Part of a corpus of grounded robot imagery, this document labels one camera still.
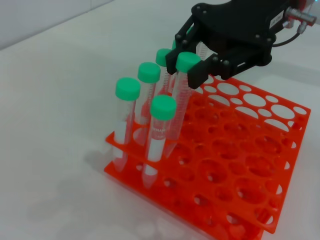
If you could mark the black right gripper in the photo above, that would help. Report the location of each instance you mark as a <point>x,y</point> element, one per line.
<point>237,25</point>

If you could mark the orange test tube rack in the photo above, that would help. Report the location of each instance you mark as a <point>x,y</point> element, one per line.
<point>225,155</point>

